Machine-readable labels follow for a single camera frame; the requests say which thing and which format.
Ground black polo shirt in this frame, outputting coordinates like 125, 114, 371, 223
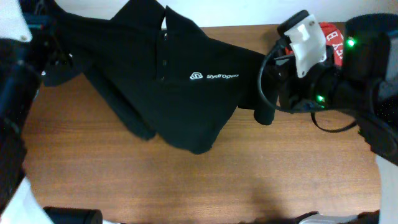
45, 1, 277, 154

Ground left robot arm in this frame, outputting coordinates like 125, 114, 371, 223
1, 1, 104, 224

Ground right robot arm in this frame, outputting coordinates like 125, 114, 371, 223
268, 11, 397, 223

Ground red folded t-shirt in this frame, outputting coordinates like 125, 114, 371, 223
284, 21, 346, 68

